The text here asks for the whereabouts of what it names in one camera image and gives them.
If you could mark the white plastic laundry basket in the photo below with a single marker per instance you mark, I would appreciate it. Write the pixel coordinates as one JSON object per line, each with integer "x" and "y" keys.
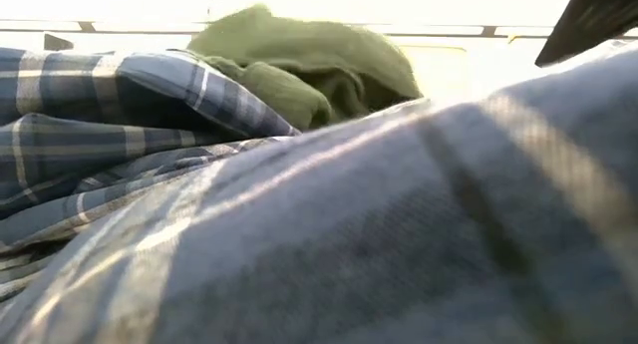
{"x": 433, "y": 75}

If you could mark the dark green sweater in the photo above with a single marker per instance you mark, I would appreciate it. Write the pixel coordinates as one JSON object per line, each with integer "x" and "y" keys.
{"x": 309, "y": 50}

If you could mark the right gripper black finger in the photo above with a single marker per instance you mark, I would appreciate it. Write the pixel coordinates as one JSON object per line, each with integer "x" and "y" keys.
{"x": 598, "y": 15}

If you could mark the blue plaid shirt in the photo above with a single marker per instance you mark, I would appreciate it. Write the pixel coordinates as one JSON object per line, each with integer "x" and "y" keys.
{"x": 349, "y": 234}

